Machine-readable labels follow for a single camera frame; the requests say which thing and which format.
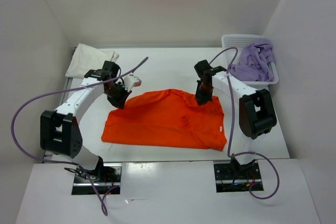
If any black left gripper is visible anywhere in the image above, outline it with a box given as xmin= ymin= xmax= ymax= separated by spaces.
xmin=104 ymin=82 xmax=132 ymax=110

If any orange t shirt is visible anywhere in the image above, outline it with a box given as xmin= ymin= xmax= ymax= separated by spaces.
xmin=101 ymin=89 xmax=227 ymax=151

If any white t shirt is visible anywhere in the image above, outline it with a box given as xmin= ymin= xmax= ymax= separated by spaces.
xmin=65 ymin=44 xmax=119 ymax=79

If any lavender t shirt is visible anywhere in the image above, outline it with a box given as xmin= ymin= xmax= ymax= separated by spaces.
xmin=229 ymin=38 xmax=275 ymax=82

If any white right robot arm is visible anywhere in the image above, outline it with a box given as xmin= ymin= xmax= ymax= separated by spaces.
xmin=194 ymin=60 xmax=277 ymax=178

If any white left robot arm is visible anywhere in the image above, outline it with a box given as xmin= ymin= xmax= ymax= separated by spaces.
xmin=40 ymin=61 xmax=141 ymax=182

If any white plastic laundry basket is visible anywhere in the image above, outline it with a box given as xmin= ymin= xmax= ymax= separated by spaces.
xmin=222 ymin=34 xmax=279 ymax=87

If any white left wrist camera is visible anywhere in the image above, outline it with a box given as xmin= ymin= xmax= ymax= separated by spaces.
xmin=123 ymin=74 xmax=142 ymax=91

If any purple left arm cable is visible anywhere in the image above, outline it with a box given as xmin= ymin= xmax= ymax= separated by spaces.
xmin=10 ymin=56 xmax=149 ymax=216

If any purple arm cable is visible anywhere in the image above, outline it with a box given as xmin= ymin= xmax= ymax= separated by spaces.
xmin=10 ymin=56 xmax=149 ymax=216
xmin=209 ymin=47 xmax=280 ymax=199

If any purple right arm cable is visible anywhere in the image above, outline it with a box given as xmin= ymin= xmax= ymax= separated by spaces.
xmin=209 ymin=47 xmax=280 ymax=199

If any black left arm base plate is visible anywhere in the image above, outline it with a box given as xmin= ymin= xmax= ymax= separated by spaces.
xmin=65 ymin=163 xmax=122 ymax=196

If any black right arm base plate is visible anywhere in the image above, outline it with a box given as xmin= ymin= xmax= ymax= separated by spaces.
xmin=213 ymin=162 xmax=264 ymax=193

